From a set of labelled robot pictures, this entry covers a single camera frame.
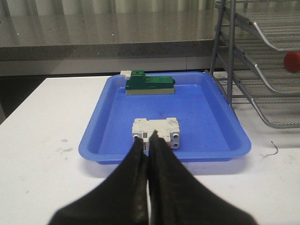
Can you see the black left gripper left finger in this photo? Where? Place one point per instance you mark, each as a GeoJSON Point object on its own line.
{"type": "Point", "coordinates": [121, 199]}

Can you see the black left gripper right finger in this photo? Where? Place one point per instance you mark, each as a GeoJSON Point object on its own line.
{"type": "Point", "coordinates": [178, 198]}

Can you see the mesh tray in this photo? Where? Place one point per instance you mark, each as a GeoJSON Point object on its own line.
{"type": "Point", "coordinates": [251, 53]}
{"type": "Point", "coordinates": [276, 110]}
{"type": "Point", "coordinates": [276, 22]}

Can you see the red emergency stop button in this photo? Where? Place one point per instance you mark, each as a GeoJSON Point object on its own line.
{"type": "Point", "coordinates": [292, 62]}

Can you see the white circuit breaker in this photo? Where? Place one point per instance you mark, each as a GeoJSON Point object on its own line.
{"type": "Point", "coordinates": [168, 129]}

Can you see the blue plastic tray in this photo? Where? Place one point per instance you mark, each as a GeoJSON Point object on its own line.
{"type": "Point", "coordinates": [209, 129]}

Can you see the green terminal block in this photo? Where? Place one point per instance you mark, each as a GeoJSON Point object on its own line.
{"type": "Point", "coordinates": [138, 83]}

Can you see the grey stone counter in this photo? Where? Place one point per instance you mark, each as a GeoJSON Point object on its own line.
{"type": "Point", "coordinates": [106, 43]}

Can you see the thin wire scrap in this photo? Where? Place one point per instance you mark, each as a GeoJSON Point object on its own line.
{"type": "Point", "coordinates": [273, 150]}

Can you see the grey metal rack frame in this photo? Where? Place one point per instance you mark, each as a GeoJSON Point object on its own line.
{"type": "Point", "coordinates": [224, 44]}

